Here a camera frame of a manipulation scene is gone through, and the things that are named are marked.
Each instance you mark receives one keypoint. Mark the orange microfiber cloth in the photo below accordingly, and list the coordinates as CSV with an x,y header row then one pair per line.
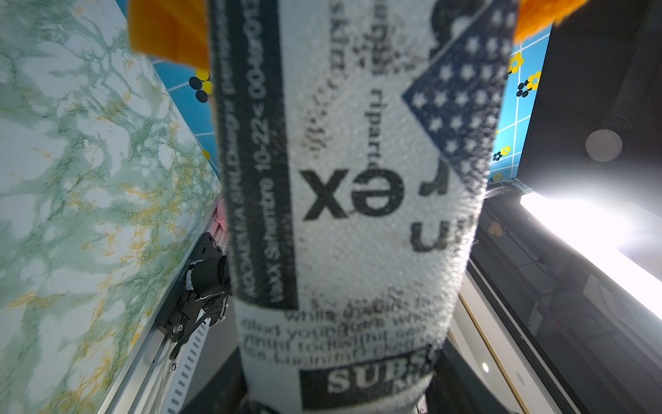
x,y
177,31

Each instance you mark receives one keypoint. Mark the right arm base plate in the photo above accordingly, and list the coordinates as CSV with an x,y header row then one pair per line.
x,y
200,294

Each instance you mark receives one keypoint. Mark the newspaper print eyeglass case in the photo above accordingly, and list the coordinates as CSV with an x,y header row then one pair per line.
x,y
356,140

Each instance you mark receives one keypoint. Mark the aluminium front rail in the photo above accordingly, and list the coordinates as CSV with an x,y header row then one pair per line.
x,y
150,382

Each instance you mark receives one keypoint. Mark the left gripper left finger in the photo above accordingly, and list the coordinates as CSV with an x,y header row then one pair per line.
x,y
226,392

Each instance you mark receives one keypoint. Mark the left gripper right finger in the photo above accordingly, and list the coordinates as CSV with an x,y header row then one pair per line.
x,y
456,388

